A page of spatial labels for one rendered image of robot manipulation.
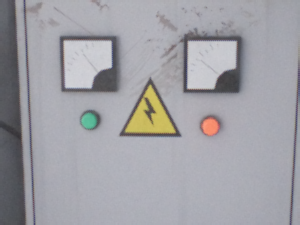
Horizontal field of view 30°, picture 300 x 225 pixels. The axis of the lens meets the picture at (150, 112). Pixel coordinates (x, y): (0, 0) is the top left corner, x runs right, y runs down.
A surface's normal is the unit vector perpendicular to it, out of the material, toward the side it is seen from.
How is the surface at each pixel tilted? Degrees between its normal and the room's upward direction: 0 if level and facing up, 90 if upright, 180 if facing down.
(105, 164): 90
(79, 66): 90
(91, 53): 90
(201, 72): 90
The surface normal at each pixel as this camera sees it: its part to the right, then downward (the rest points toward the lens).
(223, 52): -0.04, 0.20
